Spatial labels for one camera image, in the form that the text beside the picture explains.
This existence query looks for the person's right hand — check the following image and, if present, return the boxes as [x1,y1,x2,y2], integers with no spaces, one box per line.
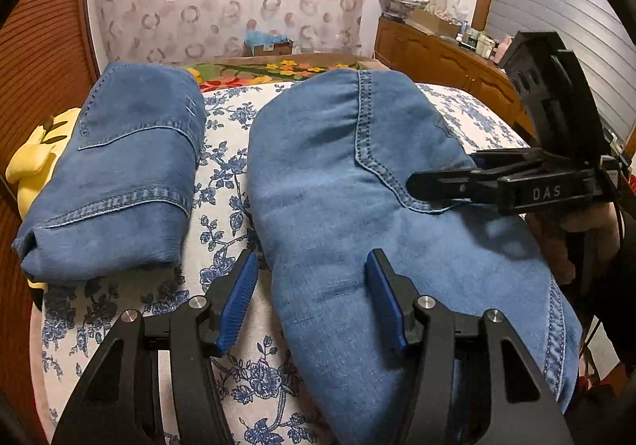
[525,201,623,288]

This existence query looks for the light blue denim pants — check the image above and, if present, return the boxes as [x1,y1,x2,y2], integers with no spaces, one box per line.
[246,68,583,445]

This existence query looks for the person's right forearm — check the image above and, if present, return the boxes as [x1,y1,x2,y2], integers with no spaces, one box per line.
[571,221,636,399]

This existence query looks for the dark blue denim pants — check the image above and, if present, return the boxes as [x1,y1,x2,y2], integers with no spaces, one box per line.
[12,62,207,283]

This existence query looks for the wooden cabinet counter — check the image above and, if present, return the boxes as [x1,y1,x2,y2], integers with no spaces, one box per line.
[372,15,538,139]

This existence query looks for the floral yellow red blanket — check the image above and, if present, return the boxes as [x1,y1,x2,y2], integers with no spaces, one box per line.
[183,55,369,92]

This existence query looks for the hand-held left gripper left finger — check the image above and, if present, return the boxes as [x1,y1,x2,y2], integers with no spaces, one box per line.
[52,250,260,445]

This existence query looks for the pink printed quilt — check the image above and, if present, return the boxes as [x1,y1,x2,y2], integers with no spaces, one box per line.
[29,313,58,431]

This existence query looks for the flat open cardboard box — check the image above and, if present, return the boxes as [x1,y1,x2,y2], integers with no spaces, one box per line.
[407,10,461,37]

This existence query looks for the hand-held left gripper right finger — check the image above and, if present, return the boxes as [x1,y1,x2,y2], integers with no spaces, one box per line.
[364,249,574,445]

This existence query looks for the blue floral bed sheet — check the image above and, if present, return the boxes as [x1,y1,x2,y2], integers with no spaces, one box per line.
[30,80,537,445]

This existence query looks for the basket of clutter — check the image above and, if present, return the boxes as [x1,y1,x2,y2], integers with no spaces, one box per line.
[376,0,429,19]

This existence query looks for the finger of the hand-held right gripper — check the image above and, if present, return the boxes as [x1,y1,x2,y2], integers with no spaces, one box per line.
[405,168,504,203]
[469,148,550,174]

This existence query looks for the yellow plush toy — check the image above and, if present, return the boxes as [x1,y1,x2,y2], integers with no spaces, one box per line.
[5,106,83,289]

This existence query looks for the blue plastic bag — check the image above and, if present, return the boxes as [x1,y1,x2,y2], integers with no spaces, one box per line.
[245,27,290,47]

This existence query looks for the group of toiletry bottles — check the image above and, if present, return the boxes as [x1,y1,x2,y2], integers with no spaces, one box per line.
[458,22,498,54]

